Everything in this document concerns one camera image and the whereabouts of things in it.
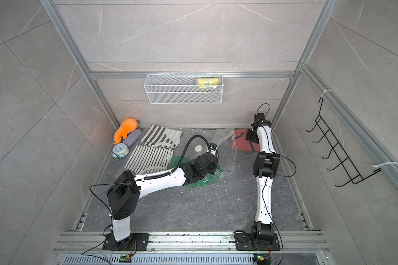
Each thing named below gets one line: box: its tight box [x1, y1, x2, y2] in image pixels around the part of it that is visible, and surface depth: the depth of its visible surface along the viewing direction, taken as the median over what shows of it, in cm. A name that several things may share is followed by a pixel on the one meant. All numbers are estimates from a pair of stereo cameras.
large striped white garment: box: [124, 144, 175, 176], surface depth 103 cm
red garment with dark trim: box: [231, 128, 260, 152], surface depth 108 cm
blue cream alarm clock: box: [112, 142, 130, 159], surface depth 104 cm
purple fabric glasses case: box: [122, 128, 143, 147], surface depth 113 cm
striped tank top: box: [140, 124, 183, 150], surface depth 116 cm
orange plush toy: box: [112, 117, 139, 145], surface depth 114 cm
